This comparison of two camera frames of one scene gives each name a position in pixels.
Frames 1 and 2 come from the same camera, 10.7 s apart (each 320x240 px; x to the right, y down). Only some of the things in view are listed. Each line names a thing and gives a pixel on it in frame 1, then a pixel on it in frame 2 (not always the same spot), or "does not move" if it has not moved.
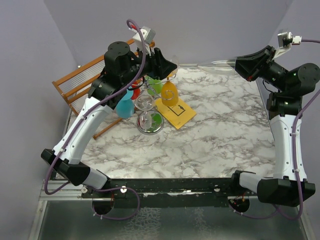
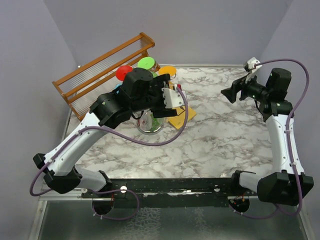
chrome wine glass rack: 150,122 does not move
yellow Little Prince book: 178,115 does not move
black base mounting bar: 168,193 does not move
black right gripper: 250,66 to 237,86
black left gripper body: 137,64 to 156,102
